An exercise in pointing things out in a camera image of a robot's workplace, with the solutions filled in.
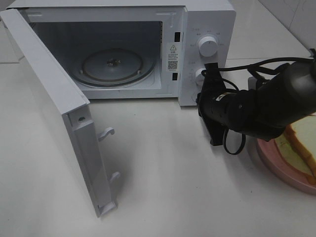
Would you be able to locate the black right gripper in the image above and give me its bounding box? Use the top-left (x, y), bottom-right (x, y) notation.
top-left (197, 63), bottom-right (227, 146)

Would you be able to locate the round white door button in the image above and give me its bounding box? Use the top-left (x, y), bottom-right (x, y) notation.
top-left (192, 91), bottom-right (198, 103)

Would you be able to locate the pink round plate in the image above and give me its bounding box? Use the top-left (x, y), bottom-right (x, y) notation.
top-left (257, 139), bottom-right (316, 195)

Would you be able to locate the white bread sandwich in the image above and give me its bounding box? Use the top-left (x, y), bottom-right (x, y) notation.
top-left (274, 114), bottom-right (316, 185)

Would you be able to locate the white microwave door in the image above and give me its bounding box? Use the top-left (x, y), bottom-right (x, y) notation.
top-left (0, 9), bottom-right (120, 216)

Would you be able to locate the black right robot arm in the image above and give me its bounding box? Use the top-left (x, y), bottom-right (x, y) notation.
top-left (196, 58), bottom-right (316, 146)

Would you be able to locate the lower white timer knob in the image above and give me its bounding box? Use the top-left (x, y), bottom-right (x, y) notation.
top-left (195, 68), bottom-right (205, 86)

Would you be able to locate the upper white power knob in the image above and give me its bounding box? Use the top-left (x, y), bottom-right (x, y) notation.
top-left (198, 36), bottom-right (219, 57)

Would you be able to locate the white warning label sticker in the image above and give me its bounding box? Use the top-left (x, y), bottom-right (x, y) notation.
top-left (166, 42), bottom-right (181, 72)

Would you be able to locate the white microwave oven body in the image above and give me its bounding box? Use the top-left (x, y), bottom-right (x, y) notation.
top-left (6, 0), bottom-right (236, 106)

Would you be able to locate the glass microwave turntable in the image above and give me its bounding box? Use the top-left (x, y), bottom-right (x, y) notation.
top-left (72, 48), bottom-right (157, 87)

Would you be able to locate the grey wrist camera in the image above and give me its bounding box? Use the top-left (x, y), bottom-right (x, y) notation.
top-left (247, 77), bottom-right (266, 90)

